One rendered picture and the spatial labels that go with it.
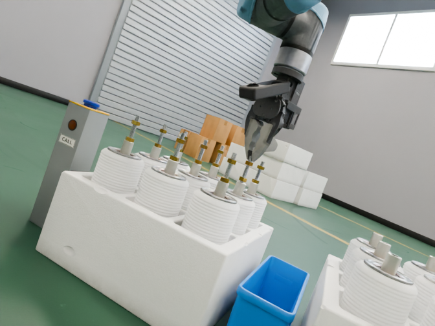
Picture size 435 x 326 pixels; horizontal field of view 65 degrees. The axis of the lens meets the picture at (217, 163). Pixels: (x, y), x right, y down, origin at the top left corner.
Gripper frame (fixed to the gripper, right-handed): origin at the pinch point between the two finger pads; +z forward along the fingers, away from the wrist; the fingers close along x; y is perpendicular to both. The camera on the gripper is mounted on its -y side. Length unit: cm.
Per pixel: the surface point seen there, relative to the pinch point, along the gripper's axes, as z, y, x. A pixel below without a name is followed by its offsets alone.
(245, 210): 11.6, -0.6, -4.6
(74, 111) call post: 5.3, -25.3, 34.2
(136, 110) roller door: 5, 251, 463
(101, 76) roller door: -25, 181, 473
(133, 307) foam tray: 33.5, -19.3, -2.7
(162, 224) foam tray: 17.1, -19.4, -2.5
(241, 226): 15.2, 0.0, -4.7
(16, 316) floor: 35, -38, 0
